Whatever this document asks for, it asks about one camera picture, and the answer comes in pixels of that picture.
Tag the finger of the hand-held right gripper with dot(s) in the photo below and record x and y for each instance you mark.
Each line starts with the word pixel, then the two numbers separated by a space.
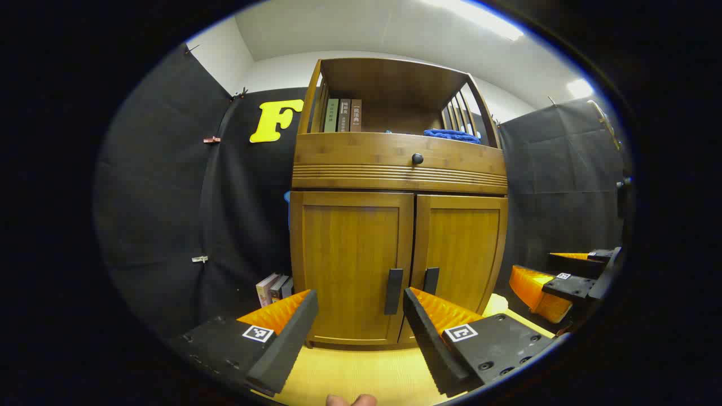
pixel 575 264
pixel 569 287

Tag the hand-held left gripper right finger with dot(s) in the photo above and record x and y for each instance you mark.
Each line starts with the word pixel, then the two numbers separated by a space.
pixel 428 344

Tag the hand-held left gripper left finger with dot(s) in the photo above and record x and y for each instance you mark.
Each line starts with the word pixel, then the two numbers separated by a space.
pixel 287 344

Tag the wooden cabinet door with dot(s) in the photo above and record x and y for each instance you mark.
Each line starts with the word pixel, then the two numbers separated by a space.
pixel 344 254
pixel 462 248

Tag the wooden double-door shoe cabinet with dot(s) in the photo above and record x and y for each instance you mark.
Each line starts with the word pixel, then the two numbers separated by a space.
pixel 395 84

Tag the grey purple book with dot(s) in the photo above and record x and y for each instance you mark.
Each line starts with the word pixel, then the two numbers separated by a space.
pixel 287 287

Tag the book with yellow spine label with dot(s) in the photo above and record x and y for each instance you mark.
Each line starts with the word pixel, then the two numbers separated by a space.
pixel 278 287

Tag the pale purple book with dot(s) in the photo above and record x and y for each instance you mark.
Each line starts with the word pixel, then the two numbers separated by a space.
pixel 265 290

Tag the white clip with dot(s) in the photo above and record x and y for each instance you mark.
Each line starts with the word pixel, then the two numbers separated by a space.
pixel 199 259

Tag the small ceiling light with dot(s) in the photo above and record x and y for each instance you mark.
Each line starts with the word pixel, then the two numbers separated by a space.
pixel 580 88

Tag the blue cloth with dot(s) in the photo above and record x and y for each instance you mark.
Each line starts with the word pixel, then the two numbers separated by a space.
pixel 451 135

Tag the black backdrop cloth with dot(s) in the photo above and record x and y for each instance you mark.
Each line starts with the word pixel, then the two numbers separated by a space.
pixel 169 197

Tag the wooden drawer with black knob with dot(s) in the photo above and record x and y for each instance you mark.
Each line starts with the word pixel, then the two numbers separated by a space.
pixel 361 152

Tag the green book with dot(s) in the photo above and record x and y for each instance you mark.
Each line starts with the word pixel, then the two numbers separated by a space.
pixel 331 115

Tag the dark brown book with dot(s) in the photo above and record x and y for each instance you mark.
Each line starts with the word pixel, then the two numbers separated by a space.
pixel 344 115

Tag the light brown book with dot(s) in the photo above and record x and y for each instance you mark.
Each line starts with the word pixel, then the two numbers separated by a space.
pixel 356 115

